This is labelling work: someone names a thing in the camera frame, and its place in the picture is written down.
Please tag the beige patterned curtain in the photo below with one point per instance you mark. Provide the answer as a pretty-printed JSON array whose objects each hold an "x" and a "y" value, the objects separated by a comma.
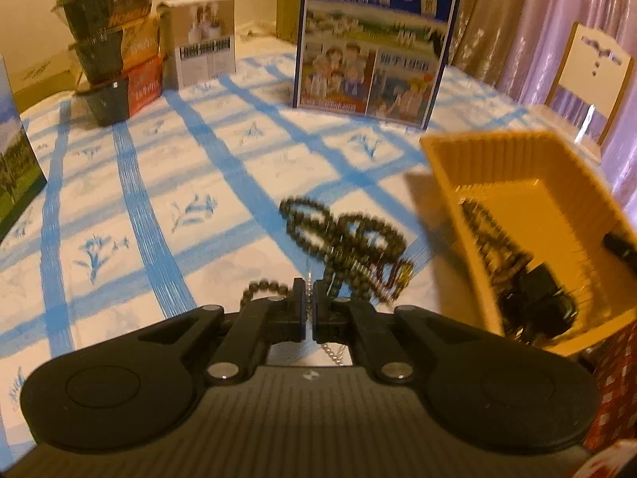
[{"x": 487, "y": 15}]

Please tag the white wooden chair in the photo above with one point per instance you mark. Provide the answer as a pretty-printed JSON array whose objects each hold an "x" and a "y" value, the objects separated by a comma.
[{"x": 597, "y": 74}]

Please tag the small white product box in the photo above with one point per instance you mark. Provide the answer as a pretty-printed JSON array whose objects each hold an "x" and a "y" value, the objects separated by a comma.
[{"x": 204, "y": 40}]

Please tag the red checkered cloth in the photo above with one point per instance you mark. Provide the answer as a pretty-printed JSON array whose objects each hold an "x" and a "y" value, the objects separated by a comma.
[{"x": 614, "y": 388}]

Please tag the blue checked white tablecloth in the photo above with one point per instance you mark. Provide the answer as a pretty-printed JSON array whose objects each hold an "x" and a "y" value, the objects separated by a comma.
[{"x": 149, "y": 169}]

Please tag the black instant noodle bowl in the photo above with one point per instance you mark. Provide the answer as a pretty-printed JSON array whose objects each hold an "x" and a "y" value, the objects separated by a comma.
[{"x": 94, "y": 5}]

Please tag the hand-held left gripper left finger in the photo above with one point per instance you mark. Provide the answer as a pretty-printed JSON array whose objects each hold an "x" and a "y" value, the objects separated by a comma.
[{"x": 297, "y": 311}]

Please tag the blue illustrated milk carton box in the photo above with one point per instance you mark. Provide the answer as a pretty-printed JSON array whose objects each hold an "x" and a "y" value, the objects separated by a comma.
[{"x": 373, "y": 45}]

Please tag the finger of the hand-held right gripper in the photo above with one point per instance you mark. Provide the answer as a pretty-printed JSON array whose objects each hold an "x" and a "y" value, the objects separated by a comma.
[{"x": 622, "y": 249}]

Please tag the green landscape printed box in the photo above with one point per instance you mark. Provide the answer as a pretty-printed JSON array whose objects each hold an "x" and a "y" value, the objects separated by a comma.
[{"x": 15, "y": 169}]

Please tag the orange label instant noodle bowl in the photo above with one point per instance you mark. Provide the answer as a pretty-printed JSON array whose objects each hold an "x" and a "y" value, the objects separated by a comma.
[{"x": 99, "y": 57}]

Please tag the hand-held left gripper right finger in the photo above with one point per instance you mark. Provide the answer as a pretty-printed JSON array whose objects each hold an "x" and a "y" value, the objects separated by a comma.
[{"x": 323, "y": 316}]

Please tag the golden plastic tray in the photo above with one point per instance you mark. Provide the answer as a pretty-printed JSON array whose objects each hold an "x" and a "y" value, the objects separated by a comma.
[{"x": 537, "y": 164}]

